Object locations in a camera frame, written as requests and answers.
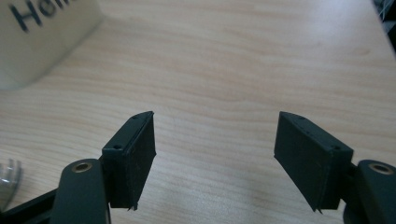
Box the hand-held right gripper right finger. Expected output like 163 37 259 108
273 110 355 215

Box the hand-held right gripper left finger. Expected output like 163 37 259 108
101 110 157 212

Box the clear plastic object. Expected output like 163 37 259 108
0 158 24 213

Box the cream container with dark lettering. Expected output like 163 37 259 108
0 0 105 91

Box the dark object with cables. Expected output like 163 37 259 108
372 0 396 54

